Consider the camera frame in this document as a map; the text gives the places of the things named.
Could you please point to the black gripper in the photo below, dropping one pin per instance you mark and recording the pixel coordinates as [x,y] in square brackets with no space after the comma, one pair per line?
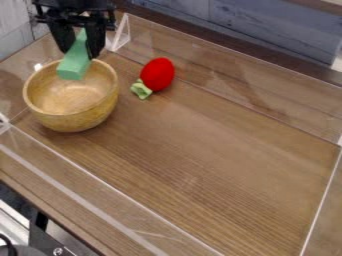
[65,14]

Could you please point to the green rectangular block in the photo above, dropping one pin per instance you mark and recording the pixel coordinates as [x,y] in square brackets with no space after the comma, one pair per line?
[75,63]

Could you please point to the brown wooden bowl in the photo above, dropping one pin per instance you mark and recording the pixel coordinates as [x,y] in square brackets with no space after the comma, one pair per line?
[72,105]

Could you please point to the red plush strawberry toy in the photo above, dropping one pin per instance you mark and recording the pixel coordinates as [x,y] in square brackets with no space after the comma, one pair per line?
[156,76]

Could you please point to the blue grey couch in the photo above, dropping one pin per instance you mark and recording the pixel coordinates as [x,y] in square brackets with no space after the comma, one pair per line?
[297,28]

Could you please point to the clear acrylic corner bracket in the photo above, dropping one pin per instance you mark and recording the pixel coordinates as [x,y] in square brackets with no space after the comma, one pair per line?
[120,37]

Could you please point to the black stand with cable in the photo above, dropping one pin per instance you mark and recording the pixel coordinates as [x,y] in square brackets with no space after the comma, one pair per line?
[21,239]

